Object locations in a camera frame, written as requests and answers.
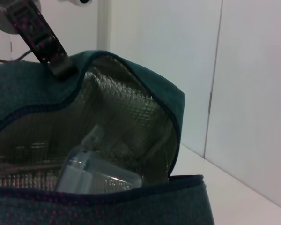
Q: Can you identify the clear food container blue seal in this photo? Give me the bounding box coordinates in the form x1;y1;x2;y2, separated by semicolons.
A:
55;124;142;194

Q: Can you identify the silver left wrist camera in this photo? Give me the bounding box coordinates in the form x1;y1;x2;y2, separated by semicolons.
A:
58;0;94;8

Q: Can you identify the dark teal insulated lunch bag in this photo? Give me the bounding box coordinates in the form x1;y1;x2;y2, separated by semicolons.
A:
0;50;210;225

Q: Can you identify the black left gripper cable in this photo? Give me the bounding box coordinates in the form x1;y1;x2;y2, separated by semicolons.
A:
0;50;36;64

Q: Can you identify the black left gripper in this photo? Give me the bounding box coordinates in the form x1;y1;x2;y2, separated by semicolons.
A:
6;0;77;82

